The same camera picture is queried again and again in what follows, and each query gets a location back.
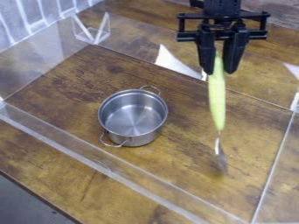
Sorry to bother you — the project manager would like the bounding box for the small steel pot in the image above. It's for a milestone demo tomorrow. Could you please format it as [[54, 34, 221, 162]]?
[[98, 86, 169, 148]]

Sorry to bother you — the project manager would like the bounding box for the clear acrylic corner bracket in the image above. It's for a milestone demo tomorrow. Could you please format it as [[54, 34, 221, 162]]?
[[71, 12, 111, 45]]

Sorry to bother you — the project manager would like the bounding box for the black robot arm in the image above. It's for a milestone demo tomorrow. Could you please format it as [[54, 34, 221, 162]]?
[[177, 0, 270, 74]]

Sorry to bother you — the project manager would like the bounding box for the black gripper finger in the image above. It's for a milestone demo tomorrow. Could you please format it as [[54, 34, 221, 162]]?
[[197, 28, 217, 75], [223, 27, 249, 74]]

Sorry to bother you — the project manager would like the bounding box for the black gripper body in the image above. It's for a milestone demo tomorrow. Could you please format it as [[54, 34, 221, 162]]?
[[177, 10, 271, 42]]

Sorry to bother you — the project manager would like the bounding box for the clear acrylic enclosure wall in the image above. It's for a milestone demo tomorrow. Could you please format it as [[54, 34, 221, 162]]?
[[0, 14, 299, 224]]

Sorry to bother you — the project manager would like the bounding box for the green handled metal spoon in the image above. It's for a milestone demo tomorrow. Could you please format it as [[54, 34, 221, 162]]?
[[209, 53, 227, 173]]

